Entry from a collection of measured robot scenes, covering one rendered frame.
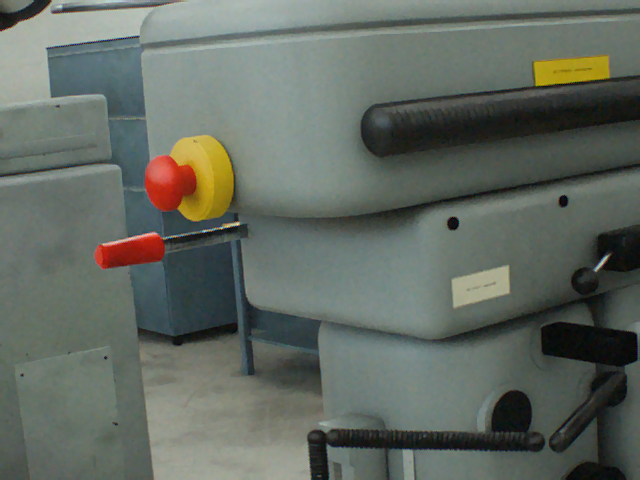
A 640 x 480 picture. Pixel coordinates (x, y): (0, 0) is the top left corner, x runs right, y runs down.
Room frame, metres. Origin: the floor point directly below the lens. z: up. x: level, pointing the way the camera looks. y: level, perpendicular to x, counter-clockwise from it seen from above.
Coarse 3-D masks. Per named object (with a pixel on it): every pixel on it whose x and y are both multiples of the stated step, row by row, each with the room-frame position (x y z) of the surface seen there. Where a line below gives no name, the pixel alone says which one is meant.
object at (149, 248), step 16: (240, 224) 1.08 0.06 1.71; (128, 240) 1.01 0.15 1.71; (144, 240) 1.01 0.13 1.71; (160, 240) 1.02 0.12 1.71; (176, 240) 1.04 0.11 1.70; (192, 240) 1.04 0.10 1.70; (208, 240) 1.05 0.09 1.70; (224, 240) 1.06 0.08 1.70; (96, 256) 1.00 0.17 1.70; (112, 256) 0.99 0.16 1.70; (128, 256) 1.00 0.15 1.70; (144, 256) 1.01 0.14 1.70; (160, 256) 1.02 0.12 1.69
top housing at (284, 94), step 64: (192, 0) 0.98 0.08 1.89; (256, 0) 0.90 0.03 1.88; (320, 0) 0.87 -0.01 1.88; (384, 0) 0.88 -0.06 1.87; (448, 0) 0.92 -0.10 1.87; (512, 0) 0.96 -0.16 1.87; (576, 0) 1.00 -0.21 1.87; (192, 64) 0.96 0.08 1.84; (256, 64) 0.89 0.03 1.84; (320, 64) 0.87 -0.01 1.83; (384, 64) 0.88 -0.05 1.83; (448, 64) 0.92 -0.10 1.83; (512, 64) 0.96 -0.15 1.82; (576, 64) 1.00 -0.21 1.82; (192, 128) 0.96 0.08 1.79; (256, 128) 0.90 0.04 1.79; (320, 128) 0.87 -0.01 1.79; (256, 192) 0.90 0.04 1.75; (320, 192) 0.87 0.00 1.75; (384, 192) 0.88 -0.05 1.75; (448, 192) 0.92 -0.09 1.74
